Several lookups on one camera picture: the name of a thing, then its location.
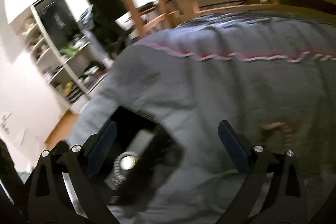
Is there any black jewelry box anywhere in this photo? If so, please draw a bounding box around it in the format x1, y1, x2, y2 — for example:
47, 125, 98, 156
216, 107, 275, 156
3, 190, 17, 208
90, 106, 183, 206

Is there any white shelf unit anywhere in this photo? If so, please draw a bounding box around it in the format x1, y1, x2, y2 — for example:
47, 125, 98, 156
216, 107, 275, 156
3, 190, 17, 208
5, 0, 113, 113

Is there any green jade bangle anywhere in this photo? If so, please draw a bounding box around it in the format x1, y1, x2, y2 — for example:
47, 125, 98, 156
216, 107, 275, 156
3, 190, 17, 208
207, 169, 246, 214

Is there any grey duvet cover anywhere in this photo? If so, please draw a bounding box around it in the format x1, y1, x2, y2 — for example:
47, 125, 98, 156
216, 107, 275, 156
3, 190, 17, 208
68, 12, 335, 223

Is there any pink and dark bead bracelet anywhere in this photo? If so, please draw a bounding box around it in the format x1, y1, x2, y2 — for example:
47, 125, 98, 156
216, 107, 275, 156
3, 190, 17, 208
262, 121, 297, 151

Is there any green garment on shelf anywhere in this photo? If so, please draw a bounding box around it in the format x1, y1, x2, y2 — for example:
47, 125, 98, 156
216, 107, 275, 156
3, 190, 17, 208
59, 44, 78, 58

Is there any white bead bracelet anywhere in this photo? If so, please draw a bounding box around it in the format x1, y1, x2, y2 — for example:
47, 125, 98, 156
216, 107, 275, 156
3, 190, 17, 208
109, 151, 141, 187

